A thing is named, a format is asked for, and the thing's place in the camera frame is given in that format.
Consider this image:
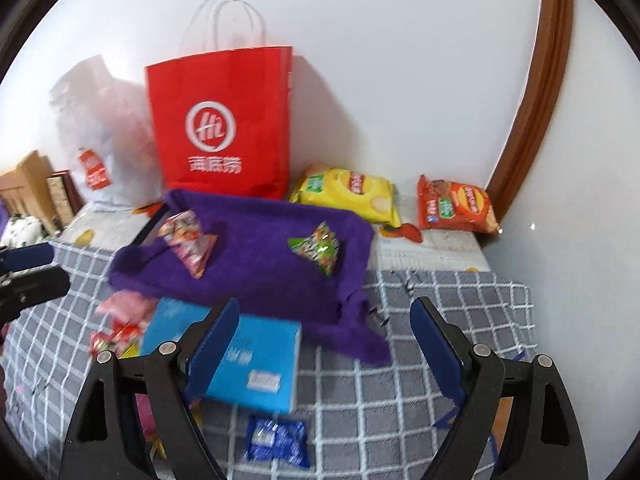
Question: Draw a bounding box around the purple cloth-lined tray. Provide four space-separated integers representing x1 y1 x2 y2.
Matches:
107 189 392 365

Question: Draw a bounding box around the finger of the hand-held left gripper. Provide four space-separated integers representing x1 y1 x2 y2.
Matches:
0 242 55 273
0 266 71 322

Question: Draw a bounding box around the fruit print white sheet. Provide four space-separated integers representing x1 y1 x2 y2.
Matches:
65 195 488 273

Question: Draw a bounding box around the blue snack packet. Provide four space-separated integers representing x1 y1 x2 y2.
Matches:
245 414 308 470

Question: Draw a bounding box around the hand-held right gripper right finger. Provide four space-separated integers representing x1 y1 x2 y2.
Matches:
409 296 588 480

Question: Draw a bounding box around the orange chips bag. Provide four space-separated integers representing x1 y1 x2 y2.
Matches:
416 175 501 235

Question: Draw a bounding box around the yellow chips bag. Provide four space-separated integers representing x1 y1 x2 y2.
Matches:
289 165 402 228

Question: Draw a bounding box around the blue tissue pack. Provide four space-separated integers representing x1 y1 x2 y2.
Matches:
140 297 302 415

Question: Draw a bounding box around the red paper bag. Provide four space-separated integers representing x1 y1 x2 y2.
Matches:
145 0 294 202

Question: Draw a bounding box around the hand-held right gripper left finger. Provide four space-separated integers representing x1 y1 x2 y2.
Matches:
59 297 241 480

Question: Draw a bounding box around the white floral cloth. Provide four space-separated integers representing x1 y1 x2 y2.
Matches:
0 214 48 250

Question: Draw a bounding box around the pink triangular snack packet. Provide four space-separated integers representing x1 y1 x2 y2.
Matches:
159 209 219 278

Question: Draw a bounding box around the brown wooden door frame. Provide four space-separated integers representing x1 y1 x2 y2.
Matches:
482 0 573 251

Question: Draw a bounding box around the white plastic bag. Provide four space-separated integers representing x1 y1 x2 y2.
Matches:
48 55 166 211

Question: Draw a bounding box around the pink snack wrapper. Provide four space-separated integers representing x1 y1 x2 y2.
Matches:
134 394 168 461

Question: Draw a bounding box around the cardboard box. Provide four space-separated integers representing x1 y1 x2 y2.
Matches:
0 150 58 236

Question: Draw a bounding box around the heap of mixed snack packets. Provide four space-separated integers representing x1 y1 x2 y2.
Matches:
89 292 160 361

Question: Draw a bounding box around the green triangular snack packet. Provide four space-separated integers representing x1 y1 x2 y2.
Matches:
287 221 341 277

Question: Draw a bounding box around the grey checked blanket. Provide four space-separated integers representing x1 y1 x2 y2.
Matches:
0 240 538 480

